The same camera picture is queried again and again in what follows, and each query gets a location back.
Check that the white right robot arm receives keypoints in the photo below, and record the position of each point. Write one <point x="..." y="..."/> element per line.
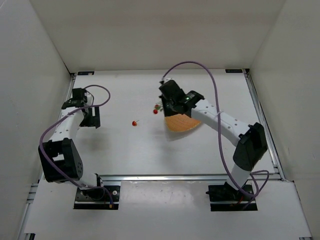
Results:
<point x="249" y="140"/>

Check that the small red orange fruit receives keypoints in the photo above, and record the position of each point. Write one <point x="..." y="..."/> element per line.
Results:
<point x="135" y="123"/>

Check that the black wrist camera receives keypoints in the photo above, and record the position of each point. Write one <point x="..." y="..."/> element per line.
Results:
<point x="170" y="90"/>
<point x="79" y="96"/>

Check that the woven triangular fruit basket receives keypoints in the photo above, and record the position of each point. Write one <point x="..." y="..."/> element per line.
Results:
<point x="180" y="123"/>

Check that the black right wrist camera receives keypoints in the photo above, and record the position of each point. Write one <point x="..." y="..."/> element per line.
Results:
<point x="170" y="90"/>

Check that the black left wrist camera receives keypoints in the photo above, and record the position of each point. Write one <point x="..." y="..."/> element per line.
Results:
<point x="79" y="96"/>

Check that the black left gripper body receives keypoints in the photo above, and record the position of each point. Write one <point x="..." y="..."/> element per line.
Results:
<point x="92" y="118"/>

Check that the red cherry pair with leaves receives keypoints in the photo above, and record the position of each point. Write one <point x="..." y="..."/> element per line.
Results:
<point x="158" y="107"/>

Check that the aluminium frame rail front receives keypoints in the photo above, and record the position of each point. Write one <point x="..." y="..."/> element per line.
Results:
<point x="188" y="177"/>

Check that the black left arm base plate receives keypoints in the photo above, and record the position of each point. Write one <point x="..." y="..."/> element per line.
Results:
<point x="98" y="199"/>

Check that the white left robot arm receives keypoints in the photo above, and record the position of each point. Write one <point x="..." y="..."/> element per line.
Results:
<point x="60" y="159"/>

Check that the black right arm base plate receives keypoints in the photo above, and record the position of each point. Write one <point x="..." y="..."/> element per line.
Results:
<point x="224" y="198"/>

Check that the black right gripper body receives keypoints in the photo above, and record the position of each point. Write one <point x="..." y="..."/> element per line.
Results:
<point x="167" y="107"/>

